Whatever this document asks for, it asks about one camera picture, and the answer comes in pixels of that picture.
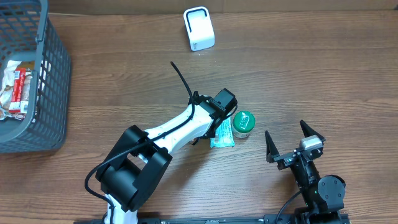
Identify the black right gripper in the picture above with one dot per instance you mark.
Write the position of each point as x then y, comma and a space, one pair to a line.
285, 159

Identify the green lid jar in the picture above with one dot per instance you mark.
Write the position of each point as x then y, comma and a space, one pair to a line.
243, 123

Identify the teal wet wipes pack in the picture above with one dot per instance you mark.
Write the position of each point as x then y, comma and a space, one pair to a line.
223, 135

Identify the red snack stick packet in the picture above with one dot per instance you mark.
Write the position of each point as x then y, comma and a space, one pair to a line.
19, 77

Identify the brown white snack bag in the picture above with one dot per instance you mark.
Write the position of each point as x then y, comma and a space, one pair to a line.
7, 89

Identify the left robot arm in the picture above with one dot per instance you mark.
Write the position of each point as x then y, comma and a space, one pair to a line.
133, 169

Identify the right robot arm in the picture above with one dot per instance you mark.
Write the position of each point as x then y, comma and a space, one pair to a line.
323, 196

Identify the white barcode scanner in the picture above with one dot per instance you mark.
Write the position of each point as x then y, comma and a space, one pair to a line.
199, 28

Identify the grey plastic mesh basket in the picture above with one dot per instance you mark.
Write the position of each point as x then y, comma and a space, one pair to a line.
27, 35

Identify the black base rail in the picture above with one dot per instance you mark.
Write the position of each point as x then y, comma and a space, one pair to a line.
266, 219

